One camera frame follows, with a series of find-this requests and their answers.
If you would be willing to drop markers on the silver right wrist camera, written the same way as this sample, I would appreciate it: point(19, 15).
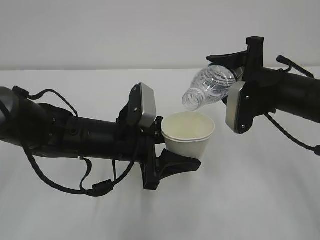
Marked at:
point(239, 109)

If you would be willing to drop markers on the white paper cup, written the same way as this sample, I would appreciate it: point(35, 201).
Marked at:
point(187, 133)

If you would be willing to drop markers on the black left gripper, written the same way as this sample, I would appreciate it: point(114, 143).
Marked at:
point(139, 146)

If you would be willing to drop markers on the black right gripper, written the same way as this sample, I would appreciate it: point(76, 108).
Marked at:
point(263, 82)

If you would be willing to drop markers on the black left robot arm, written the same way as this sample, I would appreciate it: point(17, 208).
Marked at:
point(47, 131)

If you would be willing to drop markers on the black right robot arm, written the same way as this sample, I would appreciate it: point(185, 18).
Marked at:
point(300, 94)

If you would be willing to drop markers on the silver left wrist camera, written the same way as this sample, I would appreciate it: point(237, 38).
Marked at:
point(141, 106)

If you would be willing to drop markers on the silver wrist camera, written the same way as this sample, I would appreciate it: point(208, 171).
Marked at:
point(239, 109)
point(141, 106)

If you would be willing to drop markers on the clear bottle green label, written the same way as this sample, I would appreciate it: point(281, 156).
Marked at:
point(210, 85)

